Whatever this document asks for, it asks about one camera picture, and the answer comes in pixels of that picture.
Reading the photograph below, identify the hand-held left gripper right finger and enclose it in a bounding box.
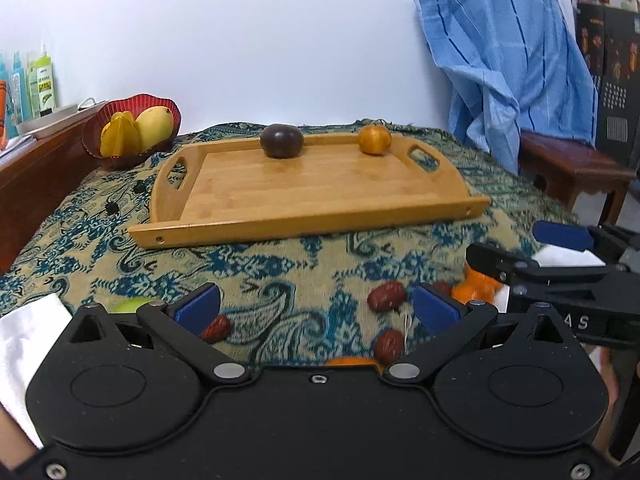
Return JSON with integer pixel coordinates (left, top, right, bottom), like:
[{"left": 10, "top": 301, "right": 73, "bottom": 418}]
[{"left": 382, "top": 283, "right": 581, "bottom": 387}]

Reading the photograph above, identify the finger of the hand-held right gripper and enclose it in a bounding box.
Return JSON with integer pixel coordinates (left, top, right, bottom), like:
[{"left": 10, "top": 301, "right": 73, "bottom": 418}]
[
  {"left": 532, "top": 220, "right": 640, "bottom": 273},
  {"left": 465, "top": 242, "right": 621, "bottom": 288}
]

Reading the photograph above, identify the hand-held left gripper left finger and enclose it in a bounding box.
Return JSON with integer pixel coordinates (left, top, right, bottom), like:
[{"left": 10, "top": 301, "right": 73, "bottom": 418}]
[{"left": 67, "top": 283, "right": 250, "bottom": 387}]

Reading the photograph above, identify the green apple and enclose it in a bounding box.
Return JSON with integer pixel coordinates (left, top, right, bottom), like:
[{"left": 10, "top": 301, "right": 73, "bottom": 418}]
[{"left": 108, "top": 297, "right": 159, "bottom": 317}]

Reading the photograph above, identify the wooden serving tray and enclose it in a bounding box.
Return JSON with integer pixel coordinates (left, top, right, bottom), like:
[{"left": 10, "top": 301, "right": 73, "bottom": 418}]
[{"left": 127, "top": 130, "right": 492, "bottom": 252}]

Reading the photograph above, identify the white tissue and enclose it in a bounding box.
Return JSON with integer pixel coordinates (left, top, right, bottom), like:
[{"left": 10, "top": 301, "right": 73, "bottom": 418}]
[
  {"left": 0, "top": 292, "right": 74, "bottom": 450},
  {"left": 532, "top": 246, "right": 602, "bottom": 268}
]

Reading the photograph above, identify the dark wooden chair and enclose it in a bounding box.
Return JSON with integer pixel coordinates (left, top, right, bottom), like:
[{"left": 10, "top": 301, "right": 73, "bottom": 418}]
[{"left": 517, "top": 130, "right": 639, "bottom": 227}]

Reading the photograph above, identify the teal patterned blanket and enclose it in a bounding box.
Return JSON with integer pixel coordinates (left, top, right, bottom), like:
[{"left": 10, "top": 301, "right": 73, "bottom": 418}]
[{"left": 0, "top": 120, "right": 583, "bottom": 367}]

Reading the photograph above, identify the dark patterned cabinet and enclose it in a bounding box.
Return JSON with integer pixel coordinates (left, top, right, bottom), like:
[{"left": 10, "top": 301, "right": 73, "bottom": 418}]
[{"left": 575, "top": 2, "right": 640, "bottom": 162}]

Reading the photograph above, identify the brownish orange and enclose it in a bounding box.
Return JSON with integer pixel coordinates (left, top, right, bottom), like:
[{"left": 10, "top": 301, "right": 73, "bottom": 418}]
[{"left": 357, "top": 125, "right": 392, "bottom": 156}]

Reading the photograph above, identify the yellow mango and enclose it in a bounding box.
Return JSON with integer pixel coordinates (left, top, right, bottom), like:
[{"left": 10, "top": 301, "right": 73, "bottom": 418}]
[{"left": 134, "top": 105, "right": 175, "bottom": 152}]

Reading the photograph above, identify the dark purple plum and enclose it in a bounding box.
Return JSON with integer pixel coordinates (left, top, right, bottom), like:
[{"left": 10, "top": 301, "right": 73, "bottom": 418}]
[{"left": 260, "top": 123, "right": 304, "bottom": 160}]

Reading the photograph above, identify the blue checked cloth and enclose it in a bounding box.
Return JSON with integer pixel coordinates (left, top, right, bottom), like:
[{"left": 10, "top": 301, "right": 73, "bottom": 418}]
[{"left": 413, "top": 0, "right": 600, "bottom": 177}]

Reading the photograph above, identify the yellow starfruit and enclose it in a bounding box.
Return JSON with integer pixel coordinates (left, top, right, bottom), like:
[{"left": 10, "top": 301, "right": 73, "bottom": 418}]
[{"left": 100, "top": 111, "right": 141, "bottom": 158}]

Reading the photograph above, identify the red glass bowl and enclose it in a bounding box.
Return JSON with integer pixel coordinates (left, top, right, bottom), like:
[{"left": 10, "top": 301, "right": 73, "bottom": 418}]
[{"left": 81, "top": 93, "right": 182, "bottom": 171}]

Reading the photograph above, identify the wooden side cabinet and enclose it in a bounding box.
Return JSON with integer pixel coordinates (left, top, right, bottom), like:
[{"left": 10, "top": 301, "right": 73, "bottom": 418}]
[{"left": 0, "top": 105, "right": 108, "bottom": 275}]

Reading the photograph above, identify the white metal tray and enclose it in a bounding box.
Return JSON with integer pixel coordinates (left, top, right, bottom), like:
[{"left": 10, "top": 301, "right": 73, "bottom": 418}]
[{"left": 16, "top": 98, "right": 109, "bottom": 140}]

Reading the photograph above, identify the green label bottle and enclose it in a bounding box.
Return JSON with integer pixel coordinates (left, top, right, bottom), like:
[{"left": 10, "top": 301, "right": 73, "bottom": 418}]
[{"left": 27, "top": 51, "right": 56, "bottom": 119}]

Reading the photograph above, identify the blue spray bottle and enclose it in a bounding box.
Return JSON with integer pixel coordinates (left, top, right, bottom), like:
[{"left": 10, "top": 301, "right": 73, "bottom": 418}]
[{"left": 10, "top": 51, "right": 29, "bottom": 124}]

